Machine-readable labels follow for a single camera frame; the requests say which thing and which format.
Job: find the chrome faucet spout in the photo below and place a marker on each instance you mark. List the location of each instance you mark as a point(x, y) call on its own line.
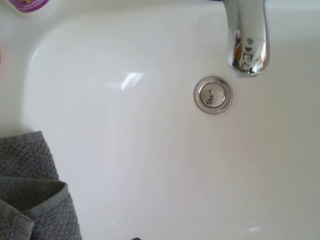
point(246, 37)

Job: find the purple labelled soap bottle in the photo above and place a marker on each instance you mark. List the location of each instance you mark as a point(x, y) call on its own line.
point(28, 3)

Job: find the chrome sink drain stopper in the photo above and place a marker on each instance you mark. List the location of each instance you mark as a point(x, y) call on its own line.
point(213, 95)

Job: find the white ceramic sink basin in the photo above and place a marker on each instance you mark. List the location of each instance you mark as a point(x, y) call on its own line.
point(140, 140)

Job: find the grey terry cloth towel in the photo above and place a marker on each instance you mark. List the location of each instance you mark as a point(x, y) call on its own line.
point(27, 185)

